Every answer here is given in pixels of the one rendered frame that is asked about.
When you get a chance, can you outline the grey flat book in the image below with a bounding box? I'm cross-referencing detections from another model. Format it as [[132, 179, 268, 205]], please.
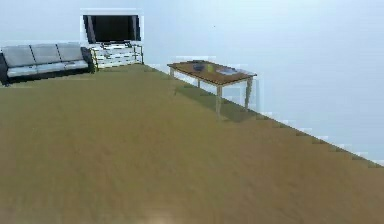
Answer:
[[216, 67, 239, 76]]

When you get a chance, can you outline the grey sofa with black frame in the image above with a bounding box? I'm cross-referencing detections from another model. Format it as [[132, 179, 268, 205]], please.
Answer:
[[0, 42, 96, 86]]

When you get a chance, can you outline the white television stand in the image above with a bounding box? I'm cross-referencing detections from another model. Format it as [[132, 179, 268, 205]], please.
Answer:
[[89, 41, 145, 70]]

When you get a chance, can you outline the brown wooden table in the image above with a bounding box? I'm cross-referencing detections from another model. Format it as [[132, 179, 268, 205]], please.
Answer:
[[167, 60, 258, 120]]

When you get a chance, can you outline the black television set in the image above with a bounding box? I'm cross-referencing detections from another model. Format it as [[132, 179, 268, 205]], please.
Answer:
[[82, 14, 142, 45]]

